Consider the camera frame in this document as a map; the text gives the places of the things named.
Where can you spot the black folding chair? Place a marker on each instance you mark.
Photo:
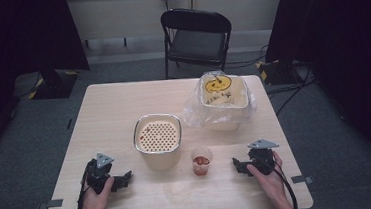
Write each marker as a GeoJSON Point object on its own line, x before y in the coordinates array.
{"type": "Point", "coordinates": [198, 43]}

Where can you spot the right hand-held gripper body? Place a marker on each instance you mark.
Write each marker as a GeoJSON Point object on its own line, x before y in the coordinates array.
{"type": "Point", "coordinates": [262, 157]}

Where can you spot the clear plastic bag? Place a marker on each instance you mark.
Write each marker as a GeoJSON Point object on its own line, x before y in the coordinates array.
{"type": "Point", "coordinates": [192, 112]}

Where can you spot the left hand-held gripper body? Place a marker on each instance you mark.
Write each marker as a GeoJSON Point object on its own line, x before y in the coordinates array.
{"type": "Point", "coordinates": [96, 173]}

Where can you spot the grey table clamp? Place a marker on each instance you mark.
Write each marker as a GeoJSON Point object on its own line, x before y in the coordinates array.
{"type": "Point", "coordinates": [302, 179]}
{"type": "Point", "coordinates": [51, 204]}

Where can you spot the black stand base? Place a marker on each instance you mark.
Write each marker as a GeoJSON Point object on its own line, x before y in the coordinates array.
{"type": "Point", "coordinates": [56, 84]}
{"type": "Point", "coordinates": [276, 72]}

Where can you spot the cream bucket with perforated strainer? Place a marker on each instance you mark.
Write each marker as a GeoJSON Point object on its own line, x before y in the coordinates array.
{"type": "Point", "coordinates": [158, 140]}

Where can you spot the dark curtain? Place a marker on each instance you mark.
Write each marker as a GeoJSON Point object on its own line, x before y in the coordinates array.
{"type": "Point", "coordinates": [17, 37]}
{"type": "Point", "coordinates": [345, 38]}

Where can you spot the clear plastic cup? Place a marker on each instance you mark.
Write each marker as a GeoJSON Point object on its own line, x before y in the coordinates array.
{"type": "Point", "coordinates": [201, 168]}

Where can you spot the person's left hand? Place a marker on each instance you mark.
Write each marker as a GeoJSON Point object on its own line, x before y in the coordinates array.
{"type": "Point", "coordinates": [96, 202]}

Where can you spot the cream bin with yellow face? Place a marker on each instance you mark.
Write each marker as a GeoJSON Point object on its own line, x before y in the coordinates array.
{"type": "Point", "coordinates": [224, 96]}

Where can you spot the person's right hand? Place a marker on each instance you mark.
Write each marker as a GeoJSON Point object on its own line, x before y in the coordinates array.
{"type": "Point", "coordinates": [270, 183]}

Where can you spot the red food scraps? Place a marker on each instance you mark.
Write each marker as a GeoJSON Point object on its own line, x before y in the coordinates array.
{"type": "Point", "coordinates": [201, 160]}

